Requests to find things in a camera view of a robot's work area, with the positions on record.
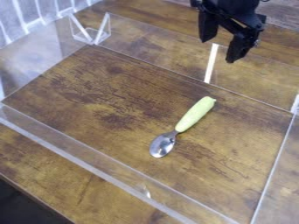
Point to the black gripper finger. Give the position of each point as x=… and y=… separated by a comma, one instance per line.
x=208, y=25
x=240, y=45

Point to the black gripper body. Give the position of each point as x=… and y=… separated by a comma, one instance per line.
x=236, y=15

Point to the green handled metal spoon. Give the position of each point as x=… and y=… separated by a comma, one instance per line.
x=162, y=143

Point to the clear acrylic triangle bracket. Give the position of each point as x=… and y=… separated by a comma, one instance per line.
x=89, y=35

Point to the clear acrylic enclosure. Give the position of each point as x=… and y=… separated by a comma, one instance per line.
x=84, y=106

